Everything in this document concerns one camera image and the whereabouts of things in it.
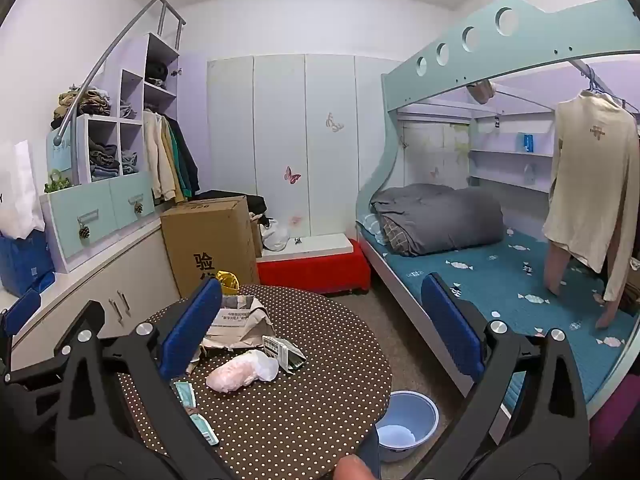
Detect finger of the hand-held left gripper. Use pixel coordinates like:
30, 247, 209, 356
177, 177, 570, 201
0, 289, 75, 392

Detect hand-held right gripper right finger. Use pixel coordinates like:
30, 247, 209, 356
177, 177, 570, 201
415, 272, 592, 480

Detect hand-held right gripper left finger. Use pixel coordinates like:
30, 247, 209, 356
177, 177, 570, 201
52, 277, 236, 480

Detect blue white packet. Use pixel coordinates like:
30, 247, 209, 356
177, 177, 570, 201
173, 380, 199, 409
188, 409, 221, 446

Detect person's right hand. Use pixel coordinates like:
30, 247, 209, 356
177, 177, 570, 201
332, 455, 375, 480

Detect blue shopping bag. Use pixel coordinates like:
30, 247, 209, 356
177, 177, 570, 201
0, 230, 57, 299

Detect yellow snack bag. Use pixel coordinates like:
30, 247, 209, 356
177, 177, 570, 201
215, 270, 241, 295

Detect blue candy print bedsheet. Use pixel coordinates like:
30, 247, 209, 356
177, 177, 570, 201
357, 210, 640, 411

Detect cream low cabinet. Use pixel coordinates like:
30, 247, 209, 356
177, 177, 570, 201
0, 212, 182, 372

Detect brown cardboard box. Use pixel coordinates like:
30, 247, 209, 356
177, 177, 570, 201
160, 195, 261, 301

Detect green white carton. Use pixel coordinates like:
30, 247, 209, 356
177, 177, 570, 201
262, 335, 307, 374

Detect blue plastic basin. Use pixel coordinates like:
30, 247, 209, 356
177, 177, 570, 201
374, 390, 440, 463

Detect large teal drawer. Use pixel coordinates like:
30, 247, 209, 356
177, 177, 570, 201
46, 189, 120, 262

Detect grey pillow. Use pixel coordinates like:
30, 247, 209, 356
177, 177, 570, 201
370, 183, 505, 257

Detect white plastic bag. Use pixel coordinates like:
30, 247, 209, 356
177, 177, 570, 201
260, 217, 290, 252

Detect white paper bag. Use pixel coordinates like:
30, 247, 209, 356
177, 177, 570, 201
0, 140, 47, 241

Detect red step with white top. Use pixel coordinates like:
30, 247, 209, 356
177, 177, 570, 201
256, 233, 372, 297

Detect green plastic ornament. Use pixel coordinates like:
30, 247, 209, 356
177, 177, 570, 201
43, 169, 77, 194

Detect brown polka dot tablecloth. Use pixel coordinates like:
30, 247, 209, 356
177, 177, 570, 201
117, 284, 394, 480

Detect black cloth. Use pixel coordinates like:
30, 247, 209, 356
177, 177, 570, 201
194, 189, 269, 217

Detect small teal drawer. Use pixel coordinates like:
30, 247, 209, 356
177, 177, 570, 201
109, 172, 156, 231

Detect green jacket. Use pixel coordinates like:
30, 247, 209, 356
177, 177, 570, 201
170, 119, 192, 200

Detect black jacket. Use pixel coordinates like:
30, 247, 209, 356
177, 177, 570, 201
175, 119, 202, 197

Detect dark blue folded clothes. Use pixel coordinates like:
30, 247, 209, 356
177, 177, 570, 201
88, 143, 121, 181

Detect cream hoodie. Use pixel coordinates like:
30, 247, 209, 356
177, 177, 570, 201
142, 110, 176, 206

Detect purple cloth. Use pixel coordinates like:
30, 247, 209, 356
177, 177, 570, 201
589, 374, 640, 457

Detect dark hanging garment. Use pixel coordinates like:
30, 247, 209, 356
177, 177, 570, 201
607, 130, 640, 311

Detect beige long-sleeve shirt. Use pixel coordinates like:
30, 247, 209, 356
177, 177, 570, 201
542, 89, 640, 306

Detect white wardrobe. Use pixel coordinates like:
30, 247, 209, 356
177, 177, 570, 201
206, 53, 402, 241

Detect olive folded clothes pile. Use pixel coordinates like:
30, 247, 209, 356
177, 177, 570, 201
50, 87, 112, 129

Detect beige hanging cloth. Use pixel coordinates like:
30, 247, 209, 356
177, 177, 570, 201
466, 80, 497, 107

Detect black folded garment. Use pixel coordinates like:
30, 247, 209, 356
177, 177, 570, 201
145, 62, 172, 87

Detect teal bunk bed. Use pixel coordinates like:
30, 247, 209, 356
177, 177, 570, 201
355, 0, 640, 421

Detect white stair shelf unit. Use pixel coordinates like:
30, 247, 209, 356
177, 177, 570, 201
46, 32, 181, 187

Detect stepped shelf with clothes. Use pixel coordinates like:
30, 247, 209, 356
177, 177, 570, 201
54, 0, 187, 186

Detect metal clothes rail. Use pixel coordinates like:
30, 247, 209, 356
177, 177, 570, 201
567, 60, 640, 117

